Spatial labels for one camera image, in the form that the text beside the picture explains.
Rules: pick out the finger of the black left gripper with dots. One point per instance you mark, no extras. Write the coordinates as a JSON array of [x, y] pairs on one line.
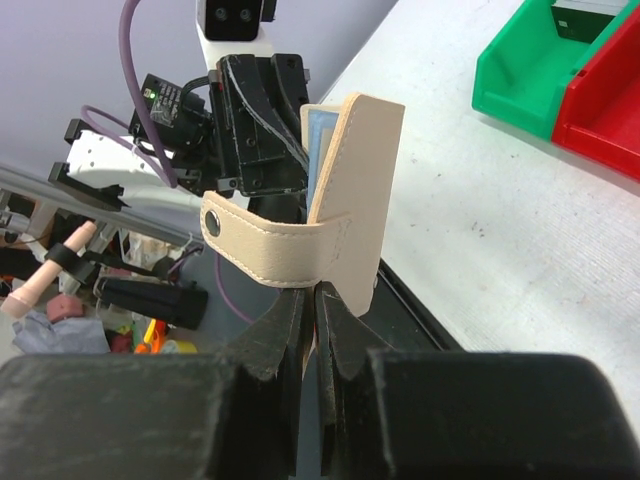
[[258, 125]]

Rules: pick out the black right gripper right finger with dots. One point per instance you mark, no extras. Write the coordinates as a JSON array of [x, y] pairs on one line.
[[391, 413]]

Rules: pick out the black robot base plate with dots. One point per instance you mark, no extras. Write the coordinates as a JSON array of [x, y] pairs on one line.
[[401, 319]]

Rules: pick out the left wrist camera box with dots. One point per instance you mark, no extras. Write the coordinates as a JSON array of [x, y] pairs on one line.
[[233, 20]]

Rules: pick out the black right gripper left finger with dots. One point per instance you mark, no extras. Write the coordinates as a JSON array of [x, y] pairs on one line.
[[229, 414]]

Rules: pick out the beige leather card holder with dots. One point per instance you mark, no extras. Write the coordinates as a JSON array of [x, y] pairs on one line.
[[342, 240]]

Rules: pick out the red plastic bin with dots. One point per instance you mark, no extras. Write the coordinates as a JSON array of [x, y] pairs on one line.
[[599, 116]]

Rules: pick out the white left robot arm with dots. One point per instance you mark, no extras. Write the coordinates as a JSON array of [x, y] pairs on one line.
[[112, 174]]

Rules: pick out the cards in green bin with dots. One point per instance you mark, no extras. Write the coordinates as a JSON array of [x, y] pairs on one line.
[[584, 21]]

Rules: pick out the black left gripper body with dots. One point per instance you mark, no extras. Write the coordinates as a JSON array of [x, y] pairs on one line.
[[186, 131]]

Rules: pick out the green plastic bin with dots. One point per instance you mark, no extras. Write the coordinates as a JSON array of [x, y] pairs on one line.
[[523, 73]]

